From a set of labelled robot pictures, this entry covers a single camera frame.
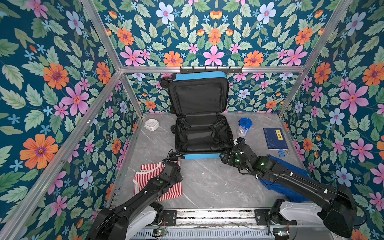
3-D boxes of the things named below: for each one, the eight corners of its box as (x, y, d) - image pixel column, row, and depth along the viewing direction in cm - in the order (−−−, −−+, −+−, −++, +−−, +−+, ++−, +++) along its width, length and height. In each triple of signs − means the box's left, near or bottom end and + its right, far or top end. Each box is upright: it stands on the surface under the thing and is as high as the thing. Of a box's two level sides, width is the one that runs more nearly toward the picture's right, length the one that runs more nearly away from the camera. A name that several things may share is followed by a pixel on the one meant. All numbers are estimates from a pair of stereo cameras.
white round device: (144, 131, 111) (143, 128, 108) (147, 122, 117) (146, 118, 114) (157, 131, 111) (156, 128, 108) (159, 121, 117) (158, 118, 114)
